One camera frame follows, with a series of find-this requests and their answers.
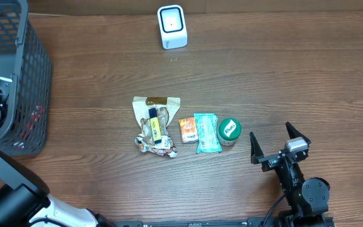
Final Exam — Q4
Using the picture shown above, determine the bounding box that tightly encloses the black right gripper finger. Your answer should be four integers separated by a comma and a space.
250, 132, 264, 165
285, 122, 311, 145

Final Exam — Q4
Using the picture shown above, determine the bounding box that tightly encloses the green lid Knorr jar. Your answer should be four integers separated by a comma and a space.
217, 118, 242, 146

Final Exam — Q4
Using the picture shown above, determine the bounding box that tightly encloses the red snack bar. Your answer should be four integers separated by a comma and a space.
14, 103, 45, 151

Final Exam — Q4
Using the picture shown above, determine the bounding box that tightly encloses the teal tissue packet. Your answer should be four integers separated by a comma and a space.
194, 113, 222, 154

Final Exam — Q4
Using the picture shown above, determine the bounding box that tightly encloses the orange snack packet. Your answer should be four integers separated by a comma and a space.
179, 117, 199, 143

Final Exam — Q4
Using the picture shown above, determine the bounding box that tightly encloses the clear brown snack bag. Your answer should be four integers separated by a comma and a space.
132, 96, 180, 158

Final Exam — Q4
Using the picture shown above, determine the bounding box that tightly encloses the yellow highlighter pen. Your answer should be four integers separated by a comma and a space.
149, 108, 162, 144

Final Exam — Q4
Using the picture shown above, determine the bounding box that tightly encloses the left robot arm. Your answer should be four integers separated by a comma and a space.
0, 151, 114, 226

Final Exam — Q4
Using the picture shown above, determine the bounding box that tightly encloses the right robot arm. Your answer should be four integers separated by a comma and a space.
250, 122, 335, 226

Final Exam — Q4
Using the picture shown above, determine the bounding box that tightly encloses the white barcode scanner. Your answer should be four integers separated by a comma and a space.
157, 4, 188, 50

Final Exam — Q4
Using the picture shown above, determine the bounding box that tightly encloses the grey plastic mesh basket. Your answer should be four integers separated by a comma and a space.
0, 0, 53, 156

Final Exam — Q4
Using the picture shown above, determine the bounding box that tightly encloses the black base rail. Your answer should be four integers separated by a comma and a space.
112, 218, 335, 227

